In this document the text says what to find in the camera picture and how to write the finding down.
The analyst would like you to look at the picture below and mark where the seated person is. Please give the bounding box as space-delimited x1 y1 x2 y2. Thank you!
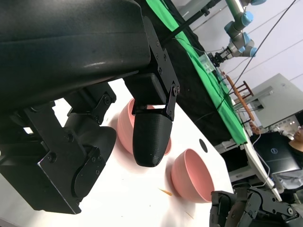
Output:
287 124 303 155

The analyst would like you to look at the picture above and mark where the brown wooden chair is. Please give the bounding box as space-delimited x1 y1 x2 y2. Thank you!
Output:
226 75 257 124

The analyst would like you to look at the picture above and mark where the pink plastic bowl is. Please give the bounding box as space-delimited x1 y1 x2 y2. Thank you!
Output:
117 98 172 157
170 148 215 204

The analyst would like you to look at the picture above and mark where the black tripod pole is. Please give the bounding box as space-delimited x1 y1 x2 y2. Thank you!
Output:
160 6 210 47

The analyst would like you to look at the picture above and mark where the grey metal cabinet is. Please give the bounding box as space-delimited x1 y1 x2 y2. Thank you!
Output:
246 73 303 129

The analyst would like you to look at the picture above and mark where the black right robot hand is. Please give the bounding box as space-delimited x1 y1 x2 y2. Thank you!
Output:
209 185 303 227

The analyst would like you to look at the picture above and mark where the black round table grommet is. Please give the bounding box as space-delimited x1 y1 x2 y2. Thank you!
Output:
198 139 208 153

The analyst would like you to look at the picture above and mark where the small clear plastic box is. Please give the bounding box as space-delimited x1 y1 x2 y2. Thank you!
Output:
200 53 215 73

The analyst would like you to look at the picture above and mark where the green cloth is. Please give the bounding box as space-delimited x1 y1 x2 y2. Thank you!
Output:
145 0 249 146

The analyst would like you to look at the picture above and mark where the long black overhead cable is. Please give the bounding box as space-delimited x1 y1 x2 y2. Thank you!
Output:
215 0 298 111

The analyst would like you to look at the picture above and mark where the black backdrop cloth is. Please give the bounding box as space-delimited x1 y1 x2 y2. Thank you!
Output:
151 18 240 146

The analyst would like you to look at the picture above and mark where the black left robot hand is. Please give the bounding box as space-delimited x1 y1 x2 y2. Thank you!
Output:
0 0 181 215

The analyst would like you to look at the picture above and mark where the black laptop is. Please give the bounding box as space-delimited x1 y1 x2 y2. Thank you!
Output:
252 131 303 175

